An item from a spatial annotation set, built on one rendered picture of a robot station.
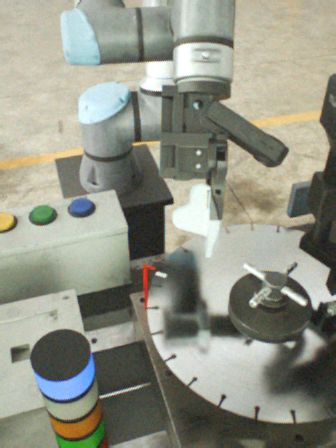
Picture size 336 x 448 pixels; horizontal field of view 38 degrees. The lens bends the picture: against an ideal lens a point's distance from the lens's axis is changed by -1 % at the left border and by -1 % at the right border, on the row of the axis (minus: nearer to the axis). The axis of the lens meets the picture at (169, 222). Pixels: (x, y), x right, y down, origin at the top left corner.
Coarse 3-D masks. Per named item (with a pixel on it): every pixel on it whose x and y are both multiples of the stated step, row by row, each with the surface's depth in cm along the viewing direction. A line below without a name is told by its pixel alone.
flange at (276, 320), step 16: (240, 288) 67; (256, 288) 65; (304, 288) 67; (240, 304) 65; (272, 304) 63; (288, 304) 65; (240, 320) 63; (256, 320) 63; (272, 320) 63; (288, 320) 63; (304, 320) 63; (272, 336) 62; (288, 336) 62
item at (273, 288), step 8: (248, 264) 65; (296, 264) 65; (256, 272) 64; (272, 272) 63; (280, 272) 64; (288, 272) 64; (264, 280) 63; (272, 280) 62; (280, 280) 62; (264, 288) 62; (272, 288) 62; (280, 288) 62; (288, 288) 62; (256, 296) 61; (264, 296) 61; (272, 296) 63; (280, 296) 63; (296, 296) 61; (256, 304) 60; (304, 304) 60
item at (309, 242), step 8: (320, 224) 61; (328, 224) 61; (312, 232) 64; (320, 232) 62; (328, 232) 62; (304, 240) 65; (312, 240) 64; (320, 240) 63; (328, 240) 64; (304, 248) 65; (312, 248) 64; (320, 248) 63; (328, 248) 63; (312, 256) 65; (320, 256) 64; (328, 256) 63; (328, 264) 63; (328, 280) 65; (328, 288) 65
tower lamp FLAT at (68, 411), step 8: (96, 384) 39; (88, 392) 38; (96, 392) 39; (48, 400) 37; (72, 400) 37; (80, 400) 37; (88, 400) 38; (96, 400) 40; (48, 408) 38; (56, 408) 38; (64, 408) 37; (72, 408) 38; (80, 408) 38; (88, 408) 39; (56, 416) 39; (64, 416) 38; (72, 416) 38; (80, 416) 39
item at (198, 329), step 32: (256, 224) 78; (192, 256) 73; (224, 256) 73; (256, 256) 73; (288, 256) 73; (160, 288) 68; (192, 288) 68; (224, 288) 68; (320, 288) 68; (160, 320) 64; (192, 320) 64; (224, 320) 64; (320, 320) 64; (160, 352) 61; (192, 352) 61; (224, 352) 61; (256, 352) 61; (288, 352) 61; (320, 352) 61; (192, 384) 57; (224, 384) 57; (256, 384) 57; (288, 384) 57; (320, 384) 57; (288, 416) 54; (320, 416) 54
